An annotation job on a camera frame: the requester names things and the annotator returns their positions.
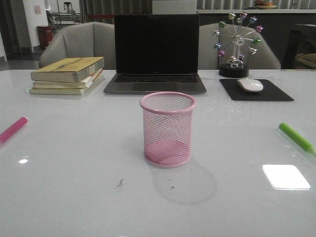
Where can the black mouse pad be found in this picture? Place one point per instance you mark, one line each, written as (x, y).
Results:
(270, 92)

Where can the fruit bowl on counter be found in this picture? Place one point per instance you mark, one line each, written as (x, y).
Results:
(261, 4)

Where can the grey armchair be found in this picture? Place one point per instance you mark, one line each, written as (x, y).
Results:
(208, 58)
(90, 39)

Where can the red bin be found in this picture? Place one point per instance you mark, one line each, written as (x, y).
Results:
(45, 36)

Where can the white computer mouse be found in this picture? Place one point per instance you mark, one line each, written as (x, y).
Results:
(250, 85)

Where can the grey right armchair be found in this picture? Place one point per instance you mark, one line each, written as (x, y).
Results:
(208, 58)

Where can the green highlighter pen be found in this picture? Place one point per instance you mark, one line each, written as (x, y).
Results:
(297, 138)

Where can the yellow top book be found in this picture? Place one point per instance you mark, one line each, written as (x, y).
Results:
(69, 69)

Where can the middle white book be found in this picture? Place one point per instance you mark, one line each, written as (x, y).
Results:
(85, 83)

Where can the grey open laptop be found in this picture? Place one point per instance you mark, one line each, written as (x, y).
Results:
(156, 53)

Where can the ferris wheel desk toy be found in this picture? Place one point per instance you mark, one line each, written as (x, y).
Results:
(234, 38)

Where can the grey left armchair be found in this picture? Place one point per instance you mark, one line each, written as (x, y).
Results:
(90, 39)

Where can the pink highlighter pen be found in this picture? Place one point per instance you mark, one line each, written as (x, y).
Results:
(9, 132)

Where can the pink mesh pen holder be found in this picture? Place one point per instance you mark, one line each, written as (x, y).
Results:
(167, 127)

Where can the bottom pale book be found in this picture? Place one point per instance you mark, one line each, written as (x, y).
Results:
(66, 91)

